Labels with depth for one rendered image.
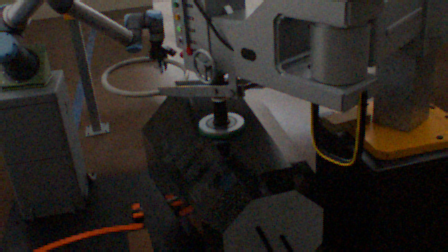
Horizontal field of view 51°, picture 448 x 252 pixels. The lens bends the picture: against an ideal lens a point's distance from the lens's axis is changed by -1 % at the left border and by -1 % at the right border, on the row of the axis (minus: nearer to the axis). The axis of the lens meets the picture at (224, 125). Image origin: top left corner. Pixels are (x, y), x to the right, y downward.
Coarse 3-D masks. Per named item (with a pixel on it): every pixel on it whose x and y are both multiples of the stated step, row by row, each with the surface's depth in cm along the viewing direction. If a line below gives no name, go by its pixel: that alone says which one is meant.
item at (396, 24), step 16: (400, 0) 164; (416, 0) 176; (432, 0) 181; (384, 16) 156; (400, 16) 167; (416, 16) 177; (432, 16) 184; (384, 32) 159; (400, 32) 171; (416, 32) 185; (432, 32) 187; (384, 48) 162; (368, 64) 160
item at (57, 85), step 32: (0, 96) 271; (32, 96) 270; (64, 96) 298; (0, 128) 274; (32, 128) 278; (64, 128) 283; (32, 160) 287; (64, 160) 291; (32, 192) 296; (64, 192) 301
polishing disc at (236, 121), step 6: (228, 114) 231; (234, 114) 230; (204, 120) 227; (210, 120) 226; (234, 120) 224; (240, 120) 224; (204, 126) 221; (210, 126) 221; (216, 126) 220; (228, 126) 219; (234, 126) 219; (240, 126) 218; (210, 132) 216; (216, 132) 215; (222, 132) 214; (228, 132) 215
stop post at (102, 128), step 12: (72, 24) 369; (72, 36) 373; (84, 48) 380; (84, 60) 383; (84, 72) 387; (84, 84) 392; (96, 108) 403; (96, 120) 408; (96, 132) 409; (108, 132) 409
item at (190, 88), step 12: (180, 84) 250; (192, 84) 241; (204, 84) 232; (240, 84) 210; (252, 84) 199; (192, 96) 224; (204, 96) 216; (216, 96) 209; (228, 96) 202; (240, 96) 195
